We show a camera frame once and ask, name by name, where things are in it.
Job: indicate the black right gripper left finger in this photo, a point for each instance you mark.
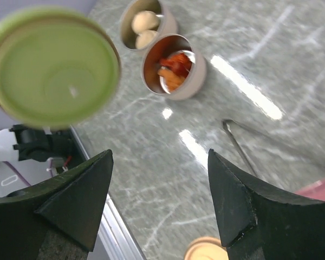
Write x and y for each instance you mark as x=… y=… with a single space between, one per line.
x=58 y=218

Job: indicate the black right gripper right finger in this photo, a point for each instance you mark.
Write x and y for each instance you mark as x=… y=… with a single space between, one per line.
x=257 y=220

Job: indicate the steel food tongs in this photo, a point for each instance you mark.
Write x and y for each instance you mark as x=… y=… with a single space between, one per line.
x=282 y=157

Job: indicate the green round lid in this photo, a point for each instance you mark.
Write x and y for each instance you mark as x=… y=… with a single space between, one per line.
x=57 y=67

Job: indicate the orange fried food piece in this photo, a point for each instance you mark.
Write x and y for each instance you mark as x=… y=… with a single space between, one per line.
x=172 y=80

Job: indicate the steamed white bun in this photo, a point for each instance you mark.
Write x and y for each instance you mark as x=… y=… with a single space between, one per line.
x=145 y=38
x=144 y=20

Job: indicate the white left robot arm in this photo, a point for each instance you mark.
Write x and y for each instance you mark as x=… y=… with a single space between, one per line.
x=29 y=156

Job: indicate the beige round lid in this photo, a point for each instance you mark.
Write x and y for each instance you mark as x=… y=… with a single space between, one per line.
x=206 y=248

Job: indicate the pink dotted plate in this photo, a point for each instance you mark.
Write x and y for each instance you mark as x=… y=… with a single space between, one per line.
x=315 y=190

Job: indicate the aluminium mounting rail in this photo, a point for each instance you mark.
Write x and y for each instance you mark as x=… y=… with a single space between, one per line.
x=114 y=239

